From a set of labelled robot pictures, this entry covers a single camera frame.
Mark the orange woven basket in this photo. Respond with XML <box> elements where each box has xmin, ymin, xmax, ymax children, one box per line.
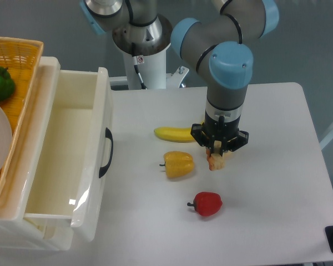
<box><xmin>0</xmin><ymin>37</ymin><xmax>44</xmax><ymax>195</ymax></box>

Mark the white drawer cabinet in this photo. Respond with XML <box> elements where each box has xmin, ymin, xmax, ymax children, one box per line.
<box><xmin>0</xmin><ymin>57</ymin><xmax>73</xmax><ymax>250</ymax></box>

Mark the yellow bell pepper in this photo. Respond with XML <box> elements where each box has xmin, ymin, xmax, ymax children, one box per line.
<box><xmin>159</xmin><ymin>151</ymin><xmax>194</xmax><ymax>178</ymax></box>

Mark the black drawer handle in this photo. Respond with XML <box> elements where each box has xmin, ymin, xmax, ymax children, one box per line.
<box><xmin>98</xmin><ymin>127</ymin><xmax>114</xmax><ymax>178</ymax></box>

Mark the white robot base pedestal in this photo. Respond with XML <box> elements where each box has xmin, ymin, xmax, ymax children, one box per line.
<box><xmin>112</xmin><ymin>13</ymin><xmax>190</xmax><ymax>90</ymax></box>

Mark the yellow banana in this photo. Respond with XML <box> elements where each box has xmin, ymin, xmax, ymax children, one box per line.
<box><xmin>153</xmin><ymin>124</ymin><xmax>196</xmax><ymax>143</ymax></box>

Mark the red bell pepper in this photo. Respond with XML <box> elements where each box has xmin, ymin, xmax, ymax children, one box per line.
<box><xmin>186</xmin><ymin>192</ymin><xmax>223</xmax><ymax>217</ymax></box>

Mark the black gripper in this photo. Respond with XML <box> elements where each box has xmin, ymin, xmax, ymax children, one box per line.
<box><xmin>191</xmin><ymin>112</ymin><xmax>249</xmax><ymax>156</ymax></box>

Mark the round bread roll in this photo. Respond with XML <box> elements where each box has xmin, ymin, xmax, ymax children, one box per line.
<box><xmin>223</xmin><ymin>150</ymin><xmax>234</xmax><ymax>161</ymax></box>

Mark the square toasted bread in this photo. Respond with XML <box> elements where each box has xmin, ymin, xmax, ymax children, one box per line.
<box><xmin>206</xmin><ymin>141</ymin><xmax>225</xmax><ymax>171</ymax></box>

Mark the green bell pepper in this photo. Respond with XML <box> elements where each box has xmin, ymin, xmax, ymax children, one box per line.
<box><xmin>0</xmin><ymin>66</ymin><xmax>16</xmax><ymax>102</ymax></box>

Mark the grey cable on pedestal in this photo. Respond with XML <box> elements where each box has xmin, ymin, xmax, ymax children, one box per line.
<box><xmin>130</xmin><ymin>43</ymin><xmax>148</xmax><ymax>90</ymax></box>

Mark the white open upper drawer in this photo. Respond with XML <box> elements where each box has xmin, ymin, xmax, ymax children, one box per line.
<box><xmin>24</xmin><ymin>68</ymin><xmax>113</xmax><ymax>241</ymax></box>

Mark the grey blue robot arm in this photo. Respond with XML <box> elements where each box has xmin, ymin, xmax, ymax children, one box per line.
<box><xmin>80</xmin><ymin>1</ymin><xmax>279</xmax><ymax>155</ymax></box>

